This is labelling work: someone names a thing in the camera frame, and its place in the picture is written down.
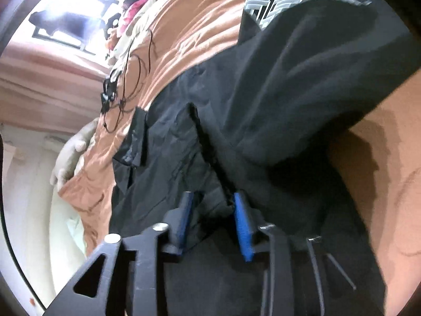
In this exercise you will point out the black garment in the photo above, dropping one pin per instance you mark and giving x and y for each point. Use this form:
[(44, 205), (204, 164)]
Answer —
[(279, 105)]

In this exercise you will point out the small black device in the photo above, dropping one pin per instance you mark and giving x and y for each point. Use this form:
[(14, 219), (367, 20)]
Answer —
[(107, 95)]

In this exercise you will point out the pile of clothes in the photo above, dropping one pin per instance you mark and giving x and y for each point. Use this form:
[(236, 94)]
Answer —
[(131, 44)]

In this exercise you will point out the pink cloth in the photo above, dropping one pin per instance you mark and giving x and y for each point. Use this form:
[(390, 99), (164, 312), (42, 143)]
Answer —
[(131, 14)]

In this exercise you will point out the orange-brown bed sheet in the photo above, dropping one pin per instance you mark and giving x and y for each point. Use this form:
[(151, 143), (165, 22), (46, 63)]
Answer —
[(197, 23)]

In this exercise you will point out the window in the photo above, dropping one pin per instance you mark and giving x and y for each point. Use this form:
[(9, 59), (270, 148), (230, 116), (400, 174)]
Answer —
[(65, 19)]

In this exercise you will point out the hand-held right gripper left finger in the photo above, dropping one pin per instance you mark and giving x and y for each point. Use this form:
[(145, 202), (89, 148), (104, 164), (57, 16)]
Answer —
[(186, 219)]

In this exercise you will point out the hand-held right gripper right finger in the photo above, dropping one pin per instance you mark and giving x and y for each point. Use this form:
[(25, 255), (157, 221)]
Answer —
[(242, 228)]

